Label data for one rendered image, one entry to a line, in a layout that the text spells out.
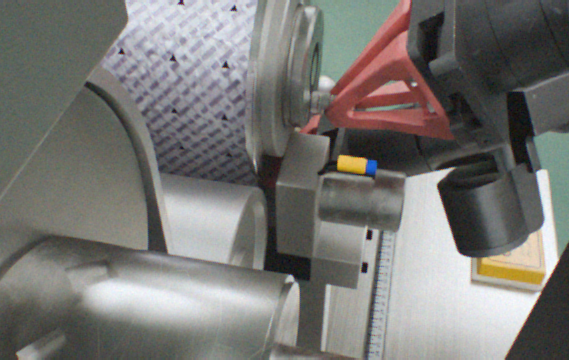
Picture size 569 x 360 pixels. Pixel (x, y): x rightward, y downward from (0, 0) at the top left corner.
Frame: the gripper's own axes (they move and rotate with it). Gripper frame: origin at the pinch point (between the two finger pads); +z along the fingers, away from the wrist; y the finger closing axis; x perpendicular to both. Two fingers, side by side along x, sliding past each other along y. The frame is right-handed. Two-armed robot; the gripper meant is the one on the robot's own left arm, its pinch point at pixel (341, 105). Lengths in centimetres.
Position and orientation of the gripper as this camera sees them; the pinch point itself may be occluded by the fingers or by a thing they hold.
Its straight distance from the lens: 38.2
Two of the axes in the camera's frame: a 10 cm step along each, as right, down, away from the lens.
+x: -5.9, -6.3, -5.1
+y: 2.0, -7.2, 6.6
